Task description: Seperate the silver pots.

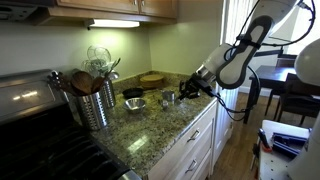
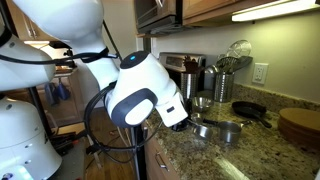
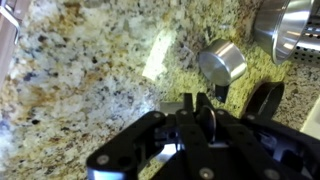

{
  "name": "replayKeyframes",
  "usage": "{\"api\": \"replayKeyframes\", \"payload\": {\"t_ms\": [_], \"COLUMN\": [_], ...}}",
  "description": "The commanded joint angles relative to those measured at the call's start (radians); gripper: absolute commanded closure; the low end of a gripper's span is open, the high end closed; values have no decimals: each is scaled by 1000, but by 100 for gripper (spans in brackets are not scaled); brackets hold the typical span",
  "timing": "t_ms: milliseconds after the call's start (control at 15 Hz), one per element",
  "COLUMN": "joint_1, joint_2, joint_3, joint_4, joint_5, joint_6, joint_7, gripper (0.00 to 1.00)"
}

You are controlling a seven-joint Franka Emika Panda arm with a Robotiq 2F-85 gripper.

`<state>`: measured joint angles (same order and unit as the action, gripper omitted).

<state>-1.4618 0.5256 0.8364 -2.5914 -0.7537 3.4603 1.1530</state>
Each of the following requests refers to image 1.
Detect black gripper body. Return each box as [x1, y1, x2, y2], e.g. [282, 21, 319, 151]
[189, 73, 215, 100]

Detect large silver measuring pot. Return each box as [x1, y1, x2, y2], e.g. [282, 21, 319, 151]
[161, 89, 177, 103]

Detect round wooden cutting board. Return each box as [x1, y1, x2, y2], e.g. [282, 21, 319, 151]
[139, 73, 165, 90]

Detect dark bowl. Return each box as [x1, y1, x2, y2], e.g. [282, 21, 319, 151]
[122, 87, 145, 100]

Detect wooden base cabinet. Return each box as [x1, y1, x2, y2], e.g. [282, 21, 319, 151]
[145, 94, 221, 180]

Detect silver metal bowl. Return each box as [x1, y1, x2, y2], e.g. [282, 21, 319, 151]
[122, 97, 147, 115]

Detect dark wooden dining table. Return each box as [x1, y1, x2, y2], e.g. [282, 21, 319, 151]
[243, 64, 320, 125]

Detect silver ladle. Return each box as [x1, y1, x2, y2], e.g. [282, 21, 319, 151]
[107, 70, 120, 82]

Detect white panel door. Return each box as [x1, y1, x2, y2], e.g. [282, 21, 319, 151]
[212, 0, 258, 168]

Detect perforated steel utensil holder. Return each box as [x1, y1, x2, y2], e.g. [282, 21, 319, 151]
[99, 79, 118, 110]
[75, 90, 110, 131]

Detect black clamp with orange trigger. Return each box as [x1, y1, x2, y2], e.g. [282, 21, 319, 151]
[252, 128, 273, 180]

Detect small wooden spoon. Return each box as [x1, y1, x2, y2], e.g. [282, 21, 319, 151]
[90, 75, 107, 95]

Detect dark wooden dining chair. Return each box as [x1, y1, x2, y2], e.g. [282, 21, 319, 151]
[264, 73, 320, 127]
[275, 58, 298, 69]

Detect metal whisk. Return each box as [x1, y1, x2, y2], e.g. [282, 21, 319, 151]
[81, 58, 108, 78]

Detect under cabinet light strip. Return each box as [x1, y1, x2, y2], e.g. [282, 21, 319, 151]
[84, 18, 141, 30]

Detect large wooden spoon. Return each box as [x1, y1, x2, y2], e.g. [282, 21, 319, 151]
[70, 70, 95, 97]

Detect perforated workbench top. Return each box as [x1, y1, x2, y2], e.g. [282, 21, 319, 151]
[258, 119, 313, 180]

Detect dark wooden pasta fork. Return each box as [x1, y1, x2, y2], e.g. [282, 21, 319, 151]
[46, 70, 74, 95]

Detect stainless steel gas stove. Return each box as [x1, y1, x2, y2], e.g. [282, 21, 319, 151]
[0, 69, 143, 180]

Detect stainless steel microwave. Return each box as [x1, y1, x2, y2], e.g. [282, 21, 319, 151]
[0, 0, 56, 23]

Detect metal drawer handle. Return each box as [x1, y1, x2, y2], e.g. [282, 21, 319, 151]
[186, 129, 201, 143]
[184, 159, 199, 175]

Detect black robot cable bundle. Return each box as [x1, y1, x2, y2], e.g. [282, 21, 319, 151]
[213, 0, 317, 123]

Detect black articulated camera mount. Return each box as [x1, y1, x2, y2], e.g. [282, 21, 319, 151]
[258, 46, 298, 62]

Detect round wire skimmer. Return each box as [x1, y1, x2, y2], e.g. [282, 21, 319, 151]
[86, 44, 113, 65]

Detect wooden wall cabinets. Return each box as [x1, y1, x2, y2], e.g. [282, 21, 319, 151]
[33, 0, 180, 26]

